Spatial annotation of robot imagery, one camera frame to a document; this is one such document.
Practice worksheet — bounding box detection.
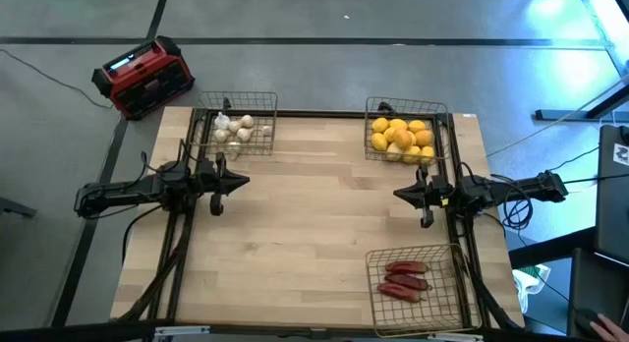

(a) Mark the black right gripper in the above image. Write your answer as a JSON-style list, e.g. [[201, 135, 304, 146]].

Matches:
[[392, 163, 456, 230]]

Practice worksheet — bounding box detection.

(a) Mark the person's hand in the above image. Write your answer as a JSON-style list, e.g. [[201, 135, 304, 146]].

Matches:
[[589, 313, 629, 342]]

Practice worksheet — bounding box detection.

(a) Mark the blue coiled cable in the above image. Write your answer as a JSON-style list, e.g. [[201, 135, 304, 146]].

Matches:
[[500, 184, 536, 231]]

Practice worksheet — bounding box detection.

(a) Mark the thin dark floor cable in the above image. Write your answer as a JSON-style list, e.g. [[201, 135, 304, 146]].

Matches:
[[0, 47, 115, 110]]

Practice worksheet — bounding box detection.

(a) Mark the dark office desk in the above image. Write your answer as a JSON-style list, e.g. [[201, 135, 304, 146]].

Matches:
[[508, 226, 629, 342]]

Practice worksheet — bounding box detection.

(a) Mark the dark grey stand foot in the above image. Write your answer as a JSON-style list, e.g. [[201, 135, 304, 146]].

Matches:
[[0, 197, 38, 219]]

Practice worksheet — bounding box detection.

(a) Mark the white and green bag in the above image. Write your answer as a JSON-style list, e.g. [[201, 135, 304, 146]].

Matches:
[[512, 263, 552, 314]]

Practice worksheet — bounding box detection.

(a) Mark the black floor stand base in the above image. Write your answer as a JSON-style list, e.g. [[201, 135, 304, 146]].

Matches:
[[534, 84, 629, 122]]

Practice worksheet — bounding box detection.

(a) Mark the black computer mouse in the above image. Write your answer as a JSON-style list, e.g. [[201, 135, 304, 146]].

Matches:
[[573, 308, 606, 339]]

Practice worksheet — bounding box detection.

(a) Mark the beige cable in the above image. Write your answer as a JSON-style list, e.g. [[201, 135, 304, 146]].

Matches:
[[486, 75, 629, 159]]

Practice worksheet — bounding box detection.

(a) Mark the brown wire basket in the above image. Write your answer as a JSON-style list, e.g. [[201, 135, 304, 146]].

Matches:
[[363, 95, 451, 166], [365, 242, 484, 339], [189, 89, 280, 159]]

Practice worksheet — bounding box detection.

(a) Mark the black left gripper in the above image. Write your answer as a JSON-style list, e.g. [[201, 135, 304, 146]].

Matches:
[[195, 151, 251, 217]]

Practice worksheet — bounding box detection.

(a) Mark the red and black jobsite radio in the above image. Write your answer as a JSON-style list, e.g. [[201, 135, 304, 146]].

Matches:
[[90, 34, 197, 122]]

